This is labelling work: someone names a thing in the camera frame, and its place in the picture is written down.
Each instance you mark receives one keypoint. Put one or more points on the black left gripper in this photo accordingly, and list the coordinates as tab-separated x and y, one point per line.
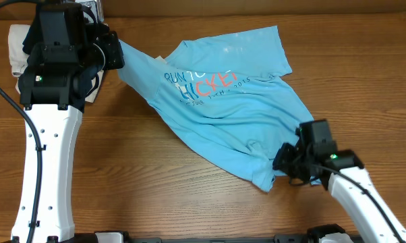
113	50

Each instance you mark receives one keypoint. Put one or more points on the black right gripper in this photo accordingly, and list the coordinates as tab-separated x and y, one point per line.
287	160

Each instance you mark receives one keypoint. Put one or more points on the light blue printed t-shirt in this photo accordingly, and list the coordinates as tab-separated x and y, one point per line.
225	98

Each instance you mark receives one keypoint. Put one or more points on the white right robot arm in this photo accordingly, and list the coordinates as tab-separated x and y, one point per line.
315	156

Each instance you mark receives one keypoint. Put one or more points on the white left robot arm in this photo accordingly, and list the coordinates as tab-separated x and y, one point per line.
68	45

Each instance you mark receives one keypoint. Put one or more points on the black folded garment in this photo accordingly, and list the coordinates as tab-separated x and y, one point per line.
32	42

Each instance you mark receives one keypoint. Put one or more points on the beige folded garment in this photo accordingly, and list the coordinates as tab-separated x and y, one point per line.
18	59

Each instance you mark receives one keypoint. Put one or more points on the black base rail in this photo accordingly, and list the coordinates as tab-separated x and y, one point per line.
223	238

